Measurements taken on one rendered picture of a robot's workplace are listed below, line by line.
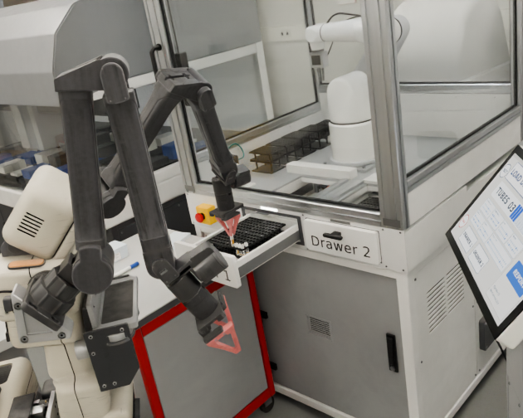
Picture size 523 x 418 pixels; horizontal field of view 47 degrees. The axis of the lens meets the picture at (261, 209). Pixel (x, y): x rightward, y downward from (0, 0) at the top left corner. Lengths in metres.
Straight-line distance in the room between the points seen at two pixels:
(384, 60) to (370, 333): 0.95
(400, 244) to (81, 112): 1.09
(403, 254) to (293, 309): 0.63
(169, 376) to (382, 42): 1.30
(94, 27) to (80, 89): 1.53
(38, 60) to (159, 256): 1.57
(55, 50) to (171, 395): 1.38
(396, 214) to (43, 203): 1.01
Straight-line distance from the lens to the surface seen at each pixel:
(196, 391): 2.29
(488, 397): 2.69
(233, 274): 1.88
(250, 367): 2.46
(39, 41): 2.64
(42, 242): 1.35
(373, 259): 1.92
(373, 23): 1.70
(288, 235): 2.06
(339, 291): 2.12
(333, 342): 2.28
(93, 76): 1.10
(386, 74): 1.70
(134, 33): 2.73
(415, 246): 1.91
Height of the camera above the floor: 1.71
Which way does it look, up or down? 21 degrees down
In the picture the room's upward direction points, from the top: 10 degrees counter-clockwise
